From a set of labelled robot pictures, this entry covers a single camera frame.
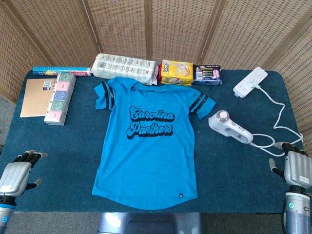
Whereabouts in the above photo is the white steamer power cord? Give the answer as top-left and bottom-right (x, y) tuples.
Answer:
(246, 79), (304, 156)

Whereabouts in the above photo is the blue Carolina Panthers shirt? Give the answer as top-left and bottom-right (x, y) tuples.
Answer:
(91, 77), (217, 210)

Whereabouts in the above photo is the blue food wrap box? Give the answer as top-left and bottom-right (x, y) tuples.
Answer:
(32, 65), (93, 78)

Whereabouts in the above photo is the white toilet paper pack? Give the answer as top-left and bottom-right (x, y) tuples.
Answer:
(90, 53), (158, 86)

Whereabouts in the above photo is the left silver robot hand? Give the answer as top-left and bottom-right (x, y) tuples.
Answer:
(0, 150), (48, 197)

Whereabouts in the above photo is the dark teal table cover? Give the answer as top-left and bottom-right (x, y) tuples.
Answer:
(0, 69), (305, 215)

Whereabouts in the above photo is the pastel pocket tissue multipack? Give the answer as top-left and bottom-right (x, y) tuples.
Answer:
(43, 72), (77, 126)

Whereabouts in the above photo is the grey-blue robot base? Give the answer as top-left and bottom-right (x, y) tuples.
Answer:
(97, 212), (203, 234)

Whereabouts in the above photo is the white power strip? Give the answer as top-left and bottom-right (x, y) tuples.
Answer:
(233, 67), (268, 98)

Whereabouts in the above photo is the dark blue sanitary pad pack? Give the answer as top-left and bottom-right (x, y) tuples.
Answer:
(192, 63), (224, 86)

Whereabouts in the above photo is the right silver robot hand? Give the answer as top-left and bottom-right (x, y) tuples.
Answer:
(269, 141), (311, 193)

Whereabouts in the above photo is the wicker folding screen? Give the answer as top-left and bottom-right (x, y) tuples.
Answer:
(0, 0), (312, 156)

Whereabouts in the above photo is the white handheld garment steamer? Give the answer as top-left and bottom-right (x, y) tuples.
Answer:
(208, 110), (254, 144)

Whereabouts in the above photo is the brown paper notebook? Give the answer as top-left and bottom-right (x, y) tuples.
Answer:
(19, 78), (58, 118)

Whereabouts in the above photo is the yellow tissue pack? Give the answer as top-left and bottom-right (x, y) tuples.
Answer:
(157, 59), (194, 86)

